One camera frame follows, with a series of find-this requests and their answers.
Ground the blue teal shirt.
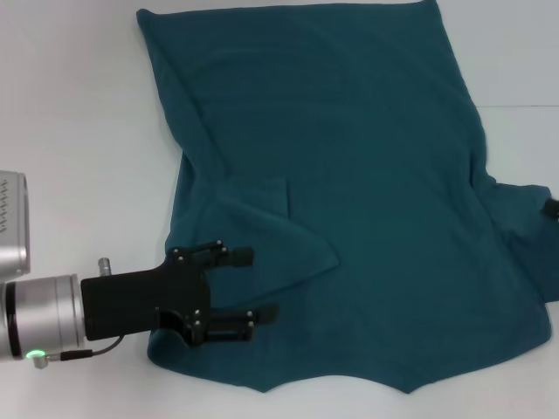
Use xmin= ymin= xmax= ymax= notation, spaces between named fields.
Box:
xmin=135 ymin=0 xmax=559 ymax=383

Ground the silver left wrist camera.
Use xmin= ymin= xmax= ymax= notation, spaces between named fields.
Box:
xmin=0 ymin=171 xmax=32 ymax=276

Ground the left gripper cable with plug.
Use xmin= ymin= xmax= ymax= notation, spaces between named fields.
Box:
xmin=32 ymin=333 xmax=126 ymax=370

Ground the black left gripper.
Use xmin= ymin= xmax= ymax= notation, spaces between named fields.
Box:
xmin=80 ymin=239 xmax=280 ymax=348

